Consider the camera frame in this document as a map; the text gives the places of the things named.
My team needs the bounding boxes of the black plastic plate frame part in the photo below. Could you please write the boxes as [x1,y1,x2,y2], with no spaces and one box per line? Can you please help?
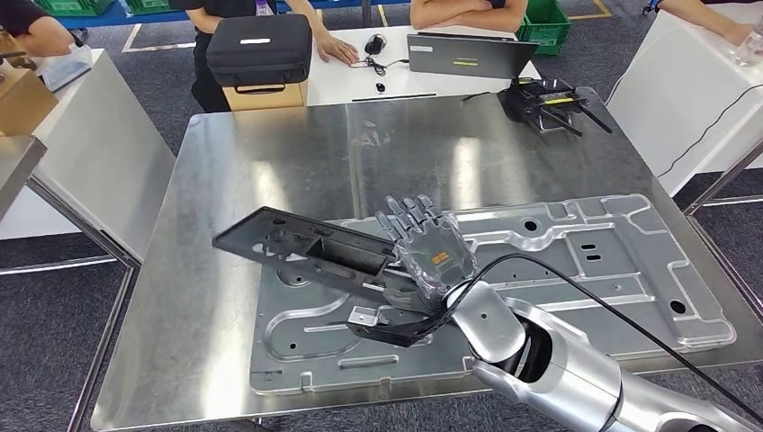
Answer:
[212,206,430,311]

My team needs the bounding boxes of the stainless steel workbench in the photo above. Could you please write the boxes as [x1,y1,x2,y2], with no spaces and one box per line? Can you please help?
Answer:
[89,85,763,432]

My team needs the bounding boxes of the white desk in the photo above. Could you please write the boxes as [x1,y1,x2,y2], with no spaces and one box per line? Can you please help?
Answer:
[307,24,543,107]

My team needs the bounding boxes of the cardboard box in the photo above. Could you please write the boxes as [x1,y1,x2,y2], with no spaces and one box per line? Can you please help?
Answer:
[0,68,59,137]
[221,80,310,113]

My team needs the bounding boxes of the grey laptop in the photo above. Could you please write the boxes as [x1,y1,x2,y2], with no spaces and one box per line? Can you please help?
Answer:
[407,32,541,80]

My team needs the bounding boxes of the black device with antennas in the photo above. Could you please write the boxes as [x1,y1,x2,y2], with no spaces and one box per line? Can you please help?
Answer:
[499,77,614,137]

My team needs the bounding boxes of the black carrying case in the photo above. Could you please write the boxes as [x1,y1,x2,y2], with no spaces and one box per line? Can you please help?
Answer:
[205,13,313,95]

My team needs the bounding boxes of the person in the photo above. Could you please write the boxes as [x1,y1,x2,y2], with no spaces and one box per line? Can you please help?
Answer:
[655,0,763,48]
[0,0,76,59]
[409,0,530,32]
[168,0,361,114]

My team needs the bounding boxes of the stamped grey metal panel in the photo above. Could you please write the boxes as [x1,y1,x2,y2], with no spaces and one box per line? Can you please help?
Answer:
[248,193,737,396]

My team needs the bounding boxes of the green plastic crate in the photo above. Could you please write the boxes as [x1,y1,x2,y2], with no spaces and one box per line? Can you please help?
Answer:
[123,0,174,14]
[35,0,114,17]
[516,0,572,57]

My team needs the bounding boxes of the white panel table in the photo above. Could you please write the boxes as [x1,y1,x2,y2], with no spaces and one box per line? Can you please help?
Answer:
[0,49,177,264]
[606,8,763,198]

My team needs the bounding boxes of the blue low platform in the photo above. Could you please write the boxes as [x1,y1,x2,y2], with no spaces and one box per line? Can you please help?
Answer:
[53,0,412,30]

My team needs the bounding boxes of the clear plastic bag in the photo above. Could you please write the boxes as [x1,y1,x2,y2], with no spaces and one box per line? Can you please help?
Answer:
[36,43,94,94]

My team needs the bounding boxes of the clear plastic bottle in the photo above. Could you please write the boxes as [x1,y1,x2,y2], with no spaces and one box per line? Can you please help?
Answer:
[734,30,763,68]

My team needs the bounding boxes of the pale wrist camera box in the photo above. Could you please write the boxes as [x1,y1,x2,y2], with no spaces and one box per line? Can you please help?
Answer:
[348,307,381,329]

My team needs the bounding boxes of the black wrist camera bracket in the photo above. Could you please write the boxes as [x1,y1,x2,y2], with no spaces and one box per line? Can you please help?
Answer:
[347,307,455,349]

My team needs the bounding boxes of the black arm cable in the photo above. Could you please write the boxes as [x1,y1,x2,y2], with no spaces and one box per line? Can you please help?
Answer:
[444,252,763,423]

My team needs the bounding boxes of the black mouse cable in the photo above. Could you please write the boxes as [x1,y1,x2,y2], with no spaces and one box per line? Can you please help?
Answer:
[348,54,412,77]

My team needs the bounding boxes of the black power cable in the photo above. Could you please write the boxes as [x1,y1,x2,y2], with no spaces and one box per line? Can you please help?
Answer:
[655,83,763,180]

